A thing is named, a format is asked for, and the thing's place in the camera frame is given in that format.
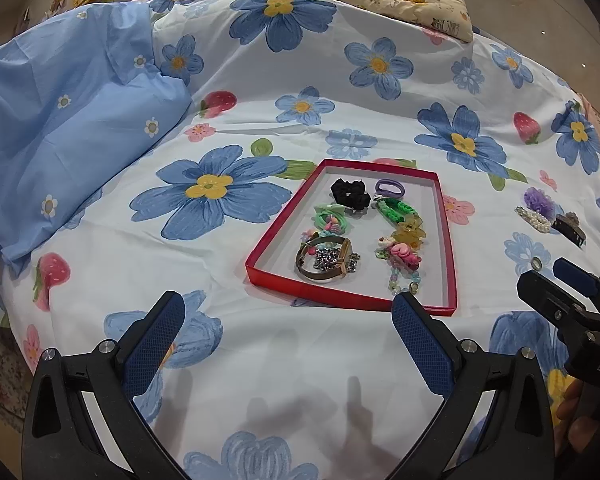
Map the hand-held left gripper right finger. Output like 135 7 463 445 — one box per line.
391 291 556 480

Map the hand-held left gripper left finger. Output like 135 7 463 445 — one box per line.
21 290 191 480

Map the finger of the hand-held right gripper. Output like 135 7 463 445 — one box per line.
516 270 600 346
552 257 600 313

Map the red jewelry tray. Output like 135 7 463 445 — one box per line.
245 159 456 318

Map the pink charm bead bracelet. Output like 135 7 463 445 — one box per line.
375 215 429 294

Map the gold wrist watch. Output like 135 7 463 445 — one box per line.
294 236 362 284

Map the silver metal chain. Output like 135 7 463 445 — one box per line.
311 247 342 270

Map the colourful bead bracelet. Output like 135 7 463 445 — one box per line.
302 215 349 244

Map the person's right hand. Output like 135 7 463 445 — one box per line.
555 379 600 461

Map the dark claw hair clip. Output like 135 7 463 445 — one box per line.
552 211 587 249

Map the pearl hair clip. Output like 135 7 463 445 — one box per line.
514 205 554 234

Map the floral rug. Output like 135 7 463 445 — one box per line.
0 324 37 417

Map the pink paper box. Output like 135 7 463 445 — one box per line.
577 92 600 155

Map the black scrunchie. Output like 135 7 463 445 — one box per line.
330 177 372 211

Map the floral bed sheet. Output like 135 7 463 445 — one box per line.
0 0 600 480

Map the light blue pillow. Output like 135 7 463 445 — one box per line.
0 2 194 264

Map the purple flower hair tie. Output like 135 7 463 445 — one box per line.
524 187 557 216

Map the green bow hair tie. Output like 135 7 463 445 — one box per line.
312 202 352 233

